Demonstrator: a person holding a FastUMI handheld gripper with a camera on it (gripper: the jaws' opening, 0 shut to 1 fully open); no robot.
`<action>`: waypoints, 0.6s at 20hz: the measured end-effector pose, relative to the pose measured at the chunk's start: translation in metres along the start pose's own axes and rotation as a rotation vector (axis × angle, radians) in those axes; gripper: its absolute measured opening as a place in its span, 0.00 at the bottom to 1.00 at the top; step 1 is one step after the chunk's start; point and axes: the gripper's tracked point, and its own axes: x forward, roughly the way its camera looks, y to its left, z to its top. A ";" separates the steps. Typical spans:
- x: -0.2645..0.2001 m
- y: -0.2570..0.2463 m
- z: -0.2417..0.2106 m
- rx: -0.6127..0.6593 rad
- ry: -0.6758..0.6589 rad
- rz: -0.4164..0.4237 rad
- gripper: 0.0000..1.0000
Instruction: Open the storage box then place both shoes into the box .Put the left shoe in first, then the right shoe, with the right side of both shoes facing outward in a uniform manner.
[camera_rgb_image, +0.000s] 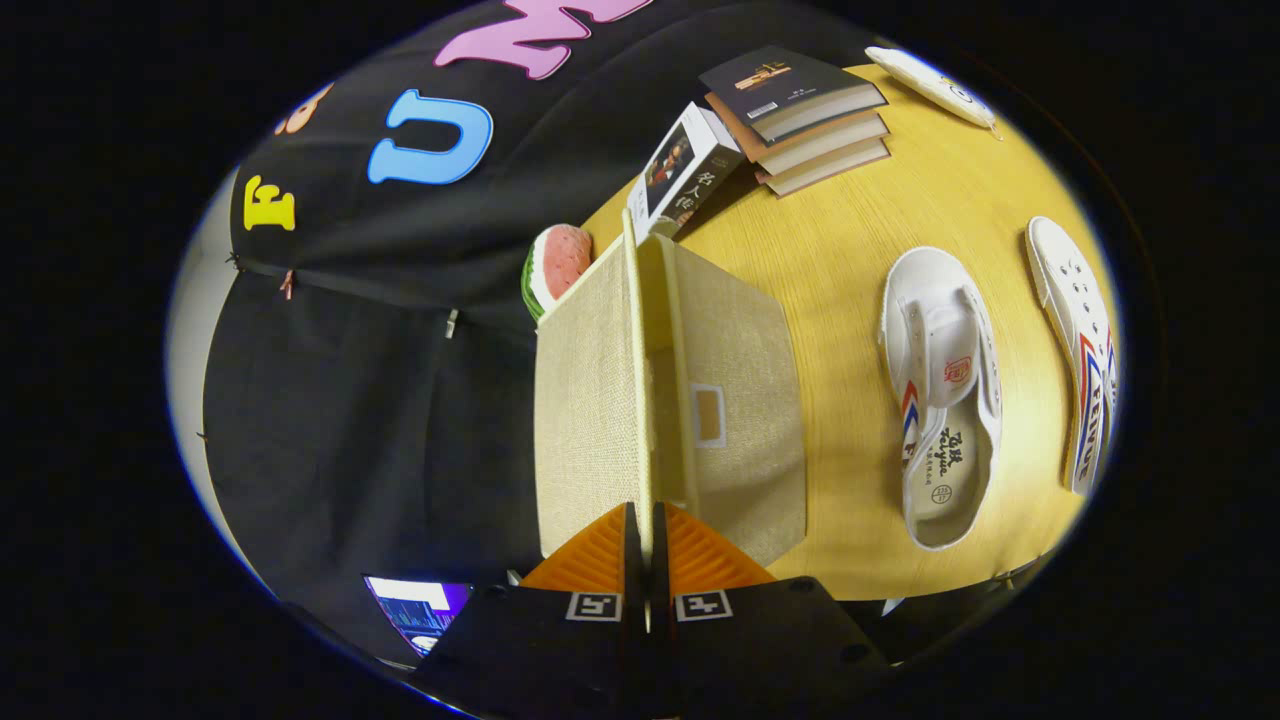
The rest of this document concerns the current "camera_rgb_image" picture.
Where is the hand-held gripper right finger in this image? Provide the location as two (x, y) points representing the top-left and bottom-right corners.
(650, 502), (891, 720)

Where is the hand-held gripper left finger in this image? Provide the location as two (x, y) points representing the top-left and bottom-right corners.
(408, 502), (649, 720)

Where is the beige fabric storage box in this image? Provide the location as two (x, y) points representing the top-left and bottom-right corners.
(533, 207), (809, 569)

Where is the white canvas shoe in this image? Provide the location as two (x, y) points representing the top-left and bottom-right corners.
(1026, 216), (1121, 498)
(878, 246), (1004, 552)

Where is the computer monitor screen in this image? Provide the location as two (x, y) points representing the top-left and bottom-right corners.
(363, 574), (473, 658)

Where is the watermelon slice toy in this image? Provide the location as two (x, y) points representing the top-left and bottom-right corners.
(520, 223), (595, 323)

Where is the portrait cover book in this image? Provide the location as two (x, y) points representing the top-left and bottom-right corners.
(627, 101), (746, 244)

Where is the black cover book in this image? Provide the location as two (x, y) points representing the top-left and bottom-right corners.
(698, 45), (889, 143)

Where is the white plush face toy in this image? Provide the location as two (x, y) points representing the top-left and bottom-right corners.
(865, 45), (1001, 136)

